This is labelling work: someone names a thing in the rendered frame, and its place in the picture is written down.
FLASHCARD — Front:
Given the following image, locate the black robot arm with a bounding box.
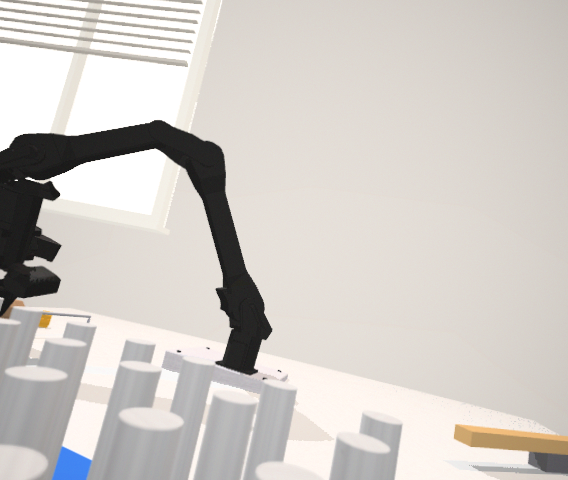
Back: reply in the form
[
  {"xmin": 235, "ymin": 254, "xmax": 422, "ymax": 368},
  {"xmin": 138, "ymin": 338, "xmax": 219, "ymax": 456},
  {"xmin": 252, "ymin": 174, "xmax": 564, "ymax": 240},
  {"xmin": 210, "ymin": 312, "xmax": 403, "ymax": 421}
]
[{"xmin": 0, "ymin": 120, "xmax": 273, "ymax": 376}]

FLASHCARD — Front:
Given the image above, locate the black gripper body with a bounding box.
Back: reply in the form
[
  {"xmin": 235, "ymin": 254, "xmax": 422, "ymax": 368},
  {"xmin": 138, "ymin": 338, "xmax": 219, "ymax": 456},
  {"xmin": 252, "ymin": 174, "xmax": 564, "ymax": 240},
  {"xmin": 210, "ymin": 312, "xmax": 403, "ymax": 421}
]
[{"xmin": 0, "ymin": 221, "xmax": 61, "ymax": 298}]

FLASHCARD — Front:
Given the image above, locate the brown wooden tool handle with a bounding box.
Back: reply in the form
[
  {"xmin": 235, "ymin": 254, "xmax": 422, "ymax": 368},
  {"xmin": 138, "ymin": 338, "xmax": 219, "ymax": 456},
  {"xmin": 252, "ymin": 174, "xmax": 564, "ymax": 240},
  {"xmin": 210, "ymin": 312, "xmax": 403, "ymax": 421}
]
[{"xmin": 0, "ymin": 299, "xmax": 92, "ymax": 323}]

